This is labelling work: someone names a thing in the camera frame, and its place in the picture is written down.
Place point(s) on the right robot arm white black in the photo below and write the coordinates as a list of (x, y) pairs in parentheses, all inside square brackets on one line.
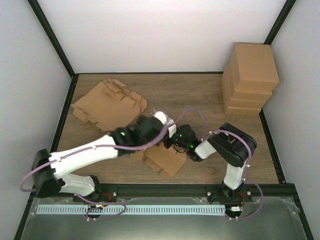
[(232, 144)]

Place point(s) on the top folded cardboard box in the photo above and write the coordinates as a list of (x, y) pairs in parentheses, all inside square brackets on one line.
[(253, 67)]

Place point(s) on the light blue slotted cable duct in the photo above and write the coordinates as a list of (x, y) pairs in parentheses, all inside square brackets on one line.
[(64, 209)]

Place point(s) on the brown cardboard box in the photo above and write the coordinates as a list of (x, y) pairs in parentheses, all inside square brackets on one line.
[(160, 159)]

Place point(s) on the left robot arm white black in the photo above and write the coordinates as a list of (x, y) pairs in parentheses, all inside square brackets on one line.
[(52, 172)]

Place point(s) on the bottom folded cardboard box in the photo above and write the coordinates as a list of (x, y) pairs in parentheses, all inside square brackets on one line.
[(241, 111)]

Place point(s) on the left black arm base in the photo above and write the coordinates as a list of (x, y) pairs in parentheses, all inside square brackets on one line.
[(98, 192)]

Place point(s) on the folded cardboard box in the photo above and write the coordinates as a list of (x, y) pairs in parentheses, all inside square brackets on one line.
[(228, 88), (241, 111), (253, 67), (239, 103)]

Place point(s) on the black aluminium frame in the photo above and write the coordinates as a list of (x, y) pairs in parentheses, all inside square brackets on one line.
[(282, 188)]

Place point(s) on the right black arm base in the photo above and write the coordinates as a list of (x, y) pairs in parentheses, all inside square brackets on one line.
[(223, 194)]

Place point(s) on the stack of flat cardboard blanks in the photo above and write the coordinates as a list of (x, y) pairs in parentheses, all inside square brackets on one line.
[(109, 105)]

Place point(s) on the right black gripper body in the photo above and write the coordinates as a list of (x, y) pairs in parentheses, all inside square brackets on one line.
[(167, 144)]

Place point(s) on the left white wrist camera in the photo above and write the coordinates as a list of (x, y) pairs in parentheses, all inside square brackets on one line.
[(163, 117)]

